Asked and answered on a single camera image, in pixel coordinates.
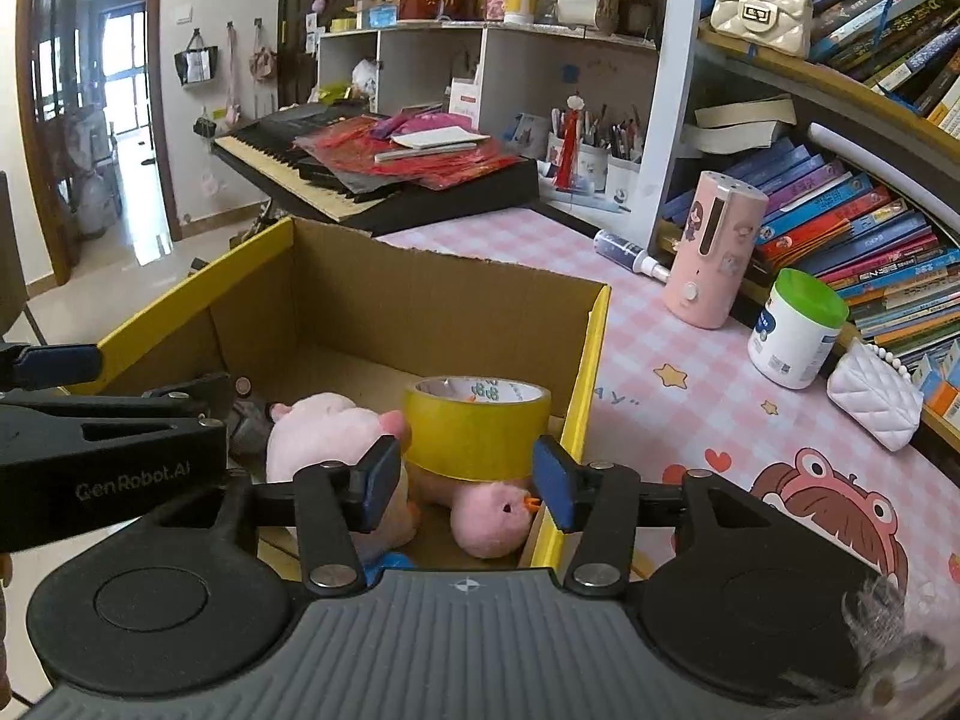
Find cream quilted pearl-handle handbag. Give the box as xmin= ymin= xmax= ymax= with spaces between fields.
xmin=710 ymin=0 xmax=813 ymax=59

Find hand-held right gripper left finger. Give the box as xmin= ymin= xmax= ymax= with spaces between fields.
xmin=214 ymin=435 xmax=404 ymax=596

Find white quilted purse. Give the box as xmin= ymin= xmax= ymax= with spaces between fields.
xmin=826 ymin=341 xmax=925 ymax=452

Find stack of leaning books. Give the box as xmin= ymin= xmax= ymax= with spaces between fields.
xmin=806 ymin=0 xmax=960 ymax=128

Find beige worn book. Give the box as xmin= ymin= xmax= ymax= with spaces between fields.
xmin=682 ymin=94 xmax=797 ymax=155

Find brown wooden door frame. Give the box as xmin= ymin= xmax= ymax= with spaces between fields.
xmin=15 ymin=0 xmax=185 ymax=286

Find purple toy car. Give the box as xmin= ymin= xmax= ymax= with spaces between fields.
xmin=227 ymin=375 xmax=275 ymax=458

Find yellow tape roll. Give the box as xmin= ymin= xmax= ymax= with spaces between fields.
xmin=403 ymin=375 xmax=552 ymax=482

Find red tassel ornament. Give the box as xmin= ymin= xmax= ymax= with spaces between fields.
xmin=555 ymin=94 xmax=584 ymax=188

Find wooden chair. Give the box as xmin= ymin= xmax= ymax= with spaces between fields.
xmin=0 ymin=171 xmax=46 ymax=346

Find pink cylindrical humidifier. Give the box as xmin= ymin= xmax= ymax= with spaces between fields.
xmin=662 ymin=170 xmax=770 ymax=329

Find black and white hanging bag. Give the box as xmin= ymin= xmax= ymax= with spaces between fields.
xmin=174 ymin=28 xmax=220 ymax=87

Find keyboard stand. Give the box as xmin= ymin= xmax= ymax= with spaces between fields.
xmin=247 ymin=199 xmax=282 ymax=241

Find white rolled paper tube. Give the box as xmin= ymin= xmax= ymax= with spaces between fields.
xmin=808 ymin=122 xmax=882 ymax=166

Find white notebook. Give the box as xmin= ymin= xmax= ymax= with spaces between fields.
xmin=375 ymin=127 xmax=490 ymax=162

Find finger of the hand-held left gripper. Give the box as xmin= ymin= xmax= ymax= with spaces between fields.
xmin=0 ymin=373 xmax=231 ymax=421
xmin=0 ymin=343 xmax=104 ymax=393

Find row of colourful books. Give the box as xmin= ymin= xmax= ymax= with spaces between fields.
xmin=664 ymin=139 xmax=960 ymax=428

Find magenta plastic bag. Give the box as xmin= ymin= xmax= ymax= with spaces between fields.
xmin=371 ymin=109 xmax=477 ymax=140

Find white pen holder cup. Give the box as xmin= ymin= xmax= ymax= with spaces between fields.
xmin=574 ymin=142 xmax=610 ymax=192
xmin=606 ymin=154 xmax=643 ymax=212
xmin=546 ymin=131 xmax=582 ymax=181

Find red plastic bags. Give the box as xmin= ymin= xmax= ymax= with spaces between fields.
xmin=294 ymin=114 xmax=520 ymax=190

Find pink plush pig toy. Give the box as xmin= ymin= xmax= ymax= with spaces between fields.
xmin=266 ymin=390 xmax=421 ymax=567

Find white plastic sack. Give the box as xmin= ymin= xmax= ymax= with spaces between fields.
xmin=75 ymin=169 xmax=117 ymax=237

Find black electronic keyboard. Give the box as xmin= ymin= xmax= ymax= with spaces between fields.
xmin=212 ymin=105 xmax=539 ymax=237

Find grey fluffy pompom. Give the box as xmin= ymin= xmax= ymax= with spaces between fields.
xmin=840 ymin=577 xmax=947 ymax=710

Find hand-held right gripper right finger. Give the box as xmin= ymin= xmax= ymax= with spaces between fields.
xmin=531 ymin=435 xmax=758 ymax=596

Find yellow-edged cardboard box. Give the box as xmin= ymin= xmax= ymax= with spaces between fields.
xmin=56 ymin=216 xmax=612 ymax=578

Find white spray bottle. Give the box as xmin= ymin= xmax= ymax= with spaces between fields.
xmin=594 ymin=229 xmax=672 ymax=280

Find white canister green lid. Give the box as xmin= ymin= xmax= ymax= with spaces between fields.
xmin=748 ymin=268 xmax=850 ymax=389

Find white box red label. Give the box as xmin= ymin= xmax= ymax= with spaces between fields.
xmin=448 ymin=77 xmax=482 ymax=125

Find pink plush chick toy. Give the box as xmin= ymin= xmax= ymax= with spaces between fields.
xmin=409 ymin=465 xmax=542 ymax=560

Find curved wooden bookshelf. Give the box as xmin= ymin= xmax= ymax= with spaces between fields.
xmin=652 ymin=15 xmax=960 ymax=466

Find white shelf unit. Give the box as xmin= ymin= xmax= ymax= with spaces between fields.
xmin=319 ymin=0 xmax=710 ymax=248

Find pink checkered table mat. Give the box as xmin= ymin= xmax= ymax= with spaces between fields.
xmin=375 ymin=206 xmax=960 ymax=616

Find blue card box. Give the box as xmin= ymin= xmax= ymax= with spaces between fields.
xmin=514 ymin=112 xmax=552 ymax=158

